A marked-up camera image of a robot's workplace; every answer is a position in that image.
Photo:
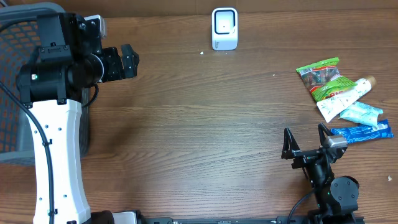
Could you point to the green snack bag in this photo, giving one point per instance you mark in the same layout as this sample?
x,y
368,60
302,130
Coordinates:
x,y
323,79

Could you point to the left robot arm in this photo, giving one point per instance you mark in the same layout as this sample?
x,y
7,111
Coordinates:
x,y
69,59

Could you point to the blue snack wrapper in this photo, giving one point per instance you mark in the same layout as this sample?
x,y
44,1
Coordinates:
x,y
363,132

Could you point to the white barcode scanner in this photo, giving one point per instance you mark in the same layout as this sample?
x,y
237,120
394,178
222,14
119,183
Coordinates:
x,y
224,28

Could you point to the white tube with gold cap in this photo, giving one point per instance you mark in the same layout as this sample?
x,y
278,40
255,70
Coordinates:
x,y
331,107

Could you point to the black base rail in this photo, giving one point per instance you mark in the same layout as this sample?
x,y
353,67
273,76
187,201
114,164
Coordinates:
x,y
224,221

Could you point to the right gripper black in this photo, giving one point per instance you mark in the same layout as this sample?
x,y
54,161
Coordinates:
x,y
289,150

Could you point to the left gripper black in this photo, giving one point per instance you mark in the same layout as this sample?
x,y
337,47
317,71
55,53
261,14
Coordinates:
x,y
117,71

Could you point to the teal tissue packet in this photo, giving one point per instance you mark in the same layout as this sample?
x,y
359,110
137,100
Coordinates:
x,y
361,113

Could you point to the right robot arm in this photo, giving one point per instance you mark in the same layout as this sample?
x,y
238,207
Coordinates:
x,y
336,197

